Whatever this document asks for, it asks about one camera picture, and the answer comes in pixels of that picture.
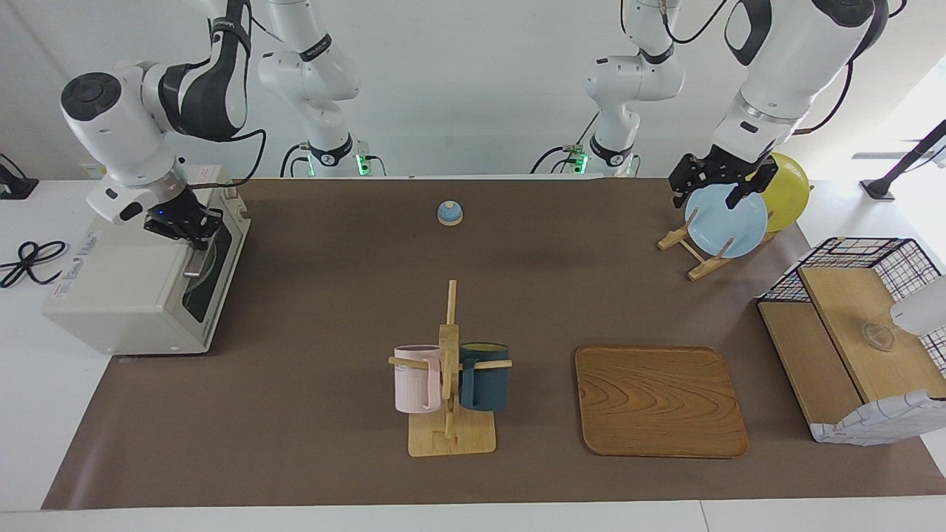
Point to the light blue plate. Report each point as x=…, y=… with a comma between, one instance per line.
x=728, y=225

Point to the beige toaster oven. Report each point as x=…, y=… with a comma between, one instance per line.
x=118, y=295

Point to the small clear glass dish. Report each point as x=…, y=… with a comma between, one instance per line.
x=878, y=337

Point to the brown wooden tray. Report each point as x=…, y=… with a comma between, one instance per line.
x=658, y=403

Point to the stepped wooden box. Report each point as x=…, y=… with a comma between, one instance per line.
x=850, y=303

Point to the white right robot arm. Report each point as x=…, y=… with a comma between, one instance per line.
x=118, y=125

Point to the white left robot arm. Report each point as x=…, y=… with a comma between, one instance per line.
x=791, y=66

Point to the pink mug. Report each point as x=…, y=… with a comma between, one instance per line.
x=414, y=380

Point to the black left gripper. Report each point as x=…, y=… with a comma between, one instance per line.
x=720, y=171

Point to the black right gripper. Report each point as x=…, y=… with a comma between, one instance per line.
x=177, y=218

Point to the white power strip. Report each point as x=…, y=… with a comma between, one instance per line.
x=96, y=171

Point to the wooden plate rack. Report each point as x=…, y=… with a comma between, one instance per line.
x=698, y=264

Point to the blue call bell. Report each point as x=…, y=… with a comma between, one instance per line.
x=450, y=213

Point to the small black stand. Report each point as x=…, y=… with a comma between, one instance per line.
x=15, y=186

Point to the black angled stand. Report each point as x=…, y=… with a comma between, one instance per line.
x=898, y=174

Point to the white rounded object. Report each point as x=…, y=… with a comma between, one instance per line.
x=922, y=309

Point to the wooden mug rack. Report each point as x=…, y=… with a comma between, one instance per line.
x=448, y=414

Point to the brown table mat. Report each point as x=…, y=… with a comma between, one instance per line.
x=332, y=295

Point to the dark teal mug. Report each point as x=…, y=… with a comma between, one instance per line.
x=486, y=380

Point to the yellow plate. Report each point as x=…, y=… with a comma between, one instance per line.
x=789, y=193

